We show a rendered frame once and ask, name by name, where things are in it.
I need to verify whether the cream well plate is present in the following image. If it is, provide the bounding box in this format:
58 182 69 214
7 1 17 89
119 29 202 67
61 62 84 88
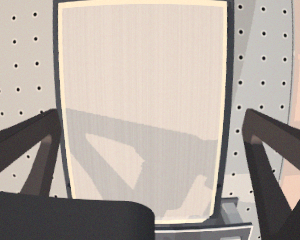
58 0 227 224

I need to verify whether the grey flat base plate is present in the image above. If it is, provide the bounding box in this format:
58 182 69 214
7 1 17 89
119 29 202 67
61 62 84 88
0 0 295 240

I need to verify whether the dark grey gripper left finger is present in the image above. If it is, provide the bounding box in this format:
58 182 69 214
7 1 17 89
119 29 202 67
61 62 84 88
0 108 62 196

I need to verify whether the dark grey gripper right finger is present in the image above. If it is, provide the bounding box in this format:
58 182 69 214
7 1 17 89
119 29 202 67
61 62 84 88
242 108 300 240

